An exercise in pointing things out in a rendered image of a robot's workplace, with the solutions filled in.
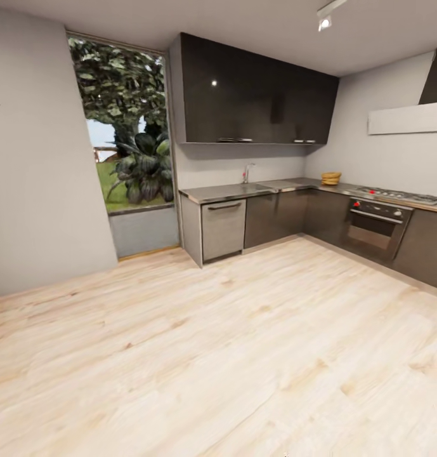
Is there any popcorn bag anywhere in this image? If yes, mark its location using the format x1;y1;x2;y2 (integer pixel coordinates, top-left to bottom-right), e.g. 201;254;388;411
321;172;342;185

